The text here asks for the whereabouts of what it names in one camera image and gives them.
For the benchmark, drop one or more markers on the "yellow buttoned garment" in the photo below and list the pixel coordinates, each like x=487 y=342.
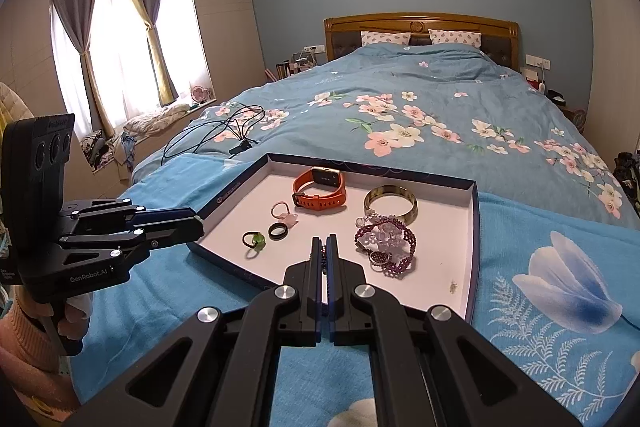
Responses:
x=37 y=402

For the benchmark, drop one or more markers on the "beige wardrobe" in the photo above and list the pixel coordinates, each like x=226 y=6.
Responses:
x=610 y=32
x=225 y=22

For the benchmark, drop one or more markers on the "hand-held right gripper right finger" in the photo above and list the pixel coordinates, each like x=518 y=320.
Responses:
x=332 y=297

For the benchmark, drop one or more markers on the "wooden bed headboard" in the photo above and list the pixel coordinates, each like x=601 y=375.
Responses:
x=340 y=29

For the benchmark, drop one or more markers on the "white sheer curtain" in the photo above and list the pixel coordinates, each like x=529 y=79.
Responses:
x=110 y=52

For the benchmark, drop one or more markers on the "small pink fan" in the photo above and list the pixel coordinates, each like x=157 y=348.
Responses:
x=198 y=94

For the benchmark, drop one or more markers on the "dark blue shallow box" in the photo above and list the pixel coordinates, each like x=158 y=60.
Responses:
x=330 y=222

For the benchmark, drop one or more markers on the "person's left forearm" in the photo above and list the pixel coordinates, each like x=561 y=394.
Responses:
x=30 y=347

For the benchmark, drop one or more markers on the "pile of mixed clothes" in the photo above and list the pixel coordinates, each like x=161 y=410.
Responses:
x=107 y=149

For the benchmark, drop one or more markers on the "grey and yellow curtain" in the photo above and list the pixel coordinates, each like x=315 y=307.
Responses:
x=70 y=17
x=150 y=7

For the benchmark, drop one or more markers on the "blue floral duvet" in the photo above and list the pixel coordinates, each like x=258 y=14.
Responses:
x=400 y=77

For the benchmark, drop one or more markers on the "white wall socket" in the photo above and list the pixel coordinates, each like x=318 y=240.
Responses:
x=314 y=49
x=538 y=61

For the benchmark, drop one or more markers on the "cream quilted blanket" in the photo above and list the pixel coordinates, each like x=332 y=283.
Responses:
x=155 y=119

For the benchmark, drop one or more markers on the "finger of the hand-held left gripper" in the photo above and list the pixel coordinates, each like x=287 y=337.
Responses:
x=165 y=216
x=175 y=237

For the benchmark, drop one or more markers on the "orange wristwatch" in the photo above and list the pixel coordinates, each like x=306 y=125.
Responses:
x=320 y=202

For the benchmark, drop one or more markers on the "gold bangle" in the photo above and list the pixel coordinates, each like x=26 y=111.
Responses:
x=411 y=209

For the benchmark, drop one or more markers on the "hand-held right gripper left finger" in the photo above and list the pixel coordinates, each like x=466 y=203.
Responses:
x=319 y=297

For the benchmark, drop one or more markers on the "person's left hand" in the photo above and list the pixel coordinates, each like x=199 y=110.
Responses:
x=72 y=314

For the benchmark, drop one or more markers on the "tiny brown speck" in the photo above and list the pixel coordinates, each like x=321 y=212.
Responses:
x=453 y=287

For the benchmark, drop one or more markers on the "row of cosmetic bottles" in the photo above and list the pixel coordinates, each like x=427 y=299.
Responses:
x=292 y=67

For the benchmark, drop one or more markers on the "pile of dark clothes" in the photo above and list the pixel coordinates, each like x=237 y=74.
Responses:
x=627 y=177

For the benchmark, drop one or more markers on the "cream puffer jacket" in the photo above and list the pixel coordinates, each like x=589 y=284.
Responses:
x=10 y=107

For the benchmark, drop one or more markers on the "light blue flower-print blanket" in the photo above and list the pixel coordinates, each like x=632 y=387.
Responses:
x=510 y=237

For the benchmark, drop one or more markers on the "dark small box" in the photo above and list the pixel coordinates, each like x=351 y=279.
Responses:
x=556 y=96

